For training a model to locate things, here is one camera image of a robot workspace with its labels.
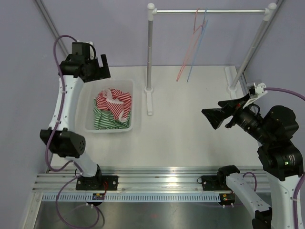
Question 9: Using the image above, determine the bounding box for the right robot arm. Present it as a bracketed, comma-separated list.
[202, 95, 305, 229]

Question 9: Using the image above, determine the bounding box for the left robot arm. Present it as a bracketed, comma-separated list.
[40, 42, 110, 190]

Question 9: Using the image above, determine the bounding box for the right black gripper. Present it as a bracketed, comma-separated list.
[202, 92, 273, 144]

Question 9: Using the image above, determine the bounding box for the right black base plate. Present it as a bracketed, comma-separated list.
[201, 175, 221, 191]

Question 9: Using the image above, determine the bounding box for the pink wire hanger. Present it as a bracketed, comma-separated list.
[176, 8, 205, 82]

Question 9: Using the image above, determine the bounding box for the green striped tank top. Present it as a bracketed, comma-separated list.
[93, 99, 131, 130]

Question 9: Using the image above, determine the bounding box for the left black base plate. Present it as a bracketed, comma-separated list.
[76, 175, 119, 191]

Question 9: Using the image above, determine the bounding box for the blue wire hanger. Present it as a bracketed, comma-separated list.
[186, 10, 208, 83]

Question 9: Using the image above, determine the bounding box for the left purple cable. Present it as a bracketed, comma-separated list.
[44, 35, 83, 172]

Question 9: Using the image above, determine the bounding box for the aluminium mounting rail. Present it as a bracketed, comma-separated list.
[31, 154, 270, 194]

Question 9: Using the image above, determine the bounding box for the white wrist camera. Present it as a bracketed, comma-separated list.
[243, 83, 267, 109]
[86, 41, 95, 59]

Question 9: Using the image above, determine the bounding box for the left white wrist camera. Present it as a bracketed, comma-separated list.
[86, 41, 95, 59]

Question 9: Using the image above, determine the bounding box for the clear plastic basket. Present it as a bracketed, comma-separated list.
[75, 79, 135, 134]

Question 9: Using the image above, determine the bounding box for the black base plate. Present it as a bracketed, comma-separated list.
[76, 175, 119, 191]
[201, 175, 221, 191]

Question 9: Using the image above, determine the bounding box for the red striped tank top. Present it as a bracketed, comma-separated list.
[96, 88, 132, 123]

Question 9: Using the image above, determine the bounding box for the silver clothes rack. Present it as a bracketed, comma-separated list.
[144, 2, 279, 116]

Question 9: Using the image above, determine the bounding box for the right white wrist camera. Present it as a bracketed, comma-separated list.
[243, 83, 267, 109]

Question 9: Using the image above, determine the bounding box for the white slotted cable duct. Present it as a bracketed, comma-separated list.
[42, 193, 220, 203]

